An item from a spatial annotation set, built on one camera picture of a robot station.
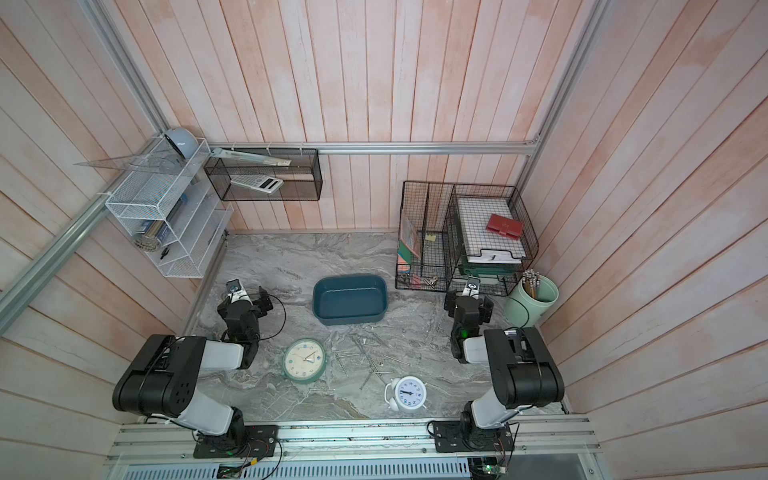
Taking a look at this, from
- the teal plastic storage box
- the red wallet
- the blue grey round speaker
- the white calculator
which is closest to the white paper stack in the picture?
the red wallet

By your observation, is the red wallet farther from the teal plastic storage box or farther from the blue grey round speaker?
the blue grey round speaker

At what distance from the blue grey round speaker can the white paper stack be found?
854mm

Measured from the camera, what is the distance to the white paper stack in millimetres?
896

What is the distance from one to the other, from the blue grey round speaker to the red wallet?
36.6 inches

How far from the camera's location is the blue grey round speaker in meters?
0.83

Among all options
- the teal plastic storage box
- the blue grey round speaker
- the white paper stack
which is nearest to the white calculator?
the blue grey round speaker

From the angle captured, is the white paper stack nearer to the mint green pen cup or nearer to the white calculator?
the mint green pen cup

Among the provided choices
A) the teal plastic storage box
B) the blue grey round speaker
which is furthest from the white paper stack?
the blue grey round speaker

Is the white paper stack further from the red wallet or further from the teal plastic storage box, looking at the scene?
the teal plastic storage box

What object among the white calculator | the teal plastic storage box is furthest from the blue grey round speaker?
the teal plastic storage box

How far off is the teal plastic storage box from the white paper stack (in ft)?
1.05

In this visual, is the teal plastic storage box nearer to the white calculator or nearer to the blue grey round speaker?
the white calculator

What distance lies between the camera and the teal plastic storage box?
955mm

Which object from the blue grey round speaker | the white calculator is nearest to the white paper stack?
the white calculator
